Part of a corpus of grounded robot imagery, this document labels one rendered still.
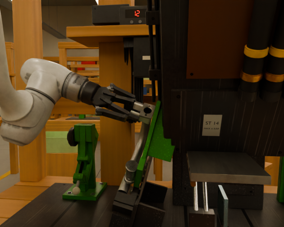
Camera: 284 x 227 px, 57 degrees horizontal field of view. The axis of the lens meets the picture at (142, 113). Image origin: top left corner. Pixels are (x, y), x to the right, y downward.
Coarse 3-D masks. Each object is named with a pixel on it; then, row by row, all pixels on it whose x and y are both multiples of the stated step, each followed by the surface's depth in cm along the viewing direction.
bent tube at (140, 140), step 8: (144, 104) 85; (144, 112) 83; (152, 112) 83; (144, 128) 89; (144, 136) 91; (144, 144) 91; (136, 152) 89; (136, 160) 87; (120, 184) 82; (128, 184) 81
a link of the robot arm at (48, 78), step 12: (36, 60) 84; (24, 72) 83; (36, 72) 81; (48, 72) 82; (60, 72) 83; (36, 84) 80; (48, 84) 81; (60, 84) 82; (48, 96) 81; (60, 96) 86
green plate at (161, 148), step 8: (160, 104) 73; (160, 112) 73; (152, 120) 72; (160, 120) 73; (152, 128) 73; (160, 128) 74; (152, 136) 74; (160, 136) 74; (152, 144) 74; (160, 144) 74; (168, 144) 74; (144, 152) 74; (152, 152) 75; (160, 152) 74; (168, 152) 74; (168, 160) 74
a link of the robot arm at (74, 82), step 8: (72, 72) 85; (72, 80) 82; (80, 80) 83; (88, 80) 88; (64, 88) 82; (72, 88) 82; (80, 88) 82; (64, 96) 84; (72, 96) 83; (80, 96) 84
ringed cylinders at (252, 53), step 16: (256, 0) 47; (272, 0) 45; (256, 16) 48; (272, 16) 47; (256, 32) 49; (256, 48) 51; (272, 48) 51; (256, 64) 52; (272, 64) 53; (256, 80) 54; (272, 80) 54; (240, 96) 58; (256, 96) 57; (272, 96) 56
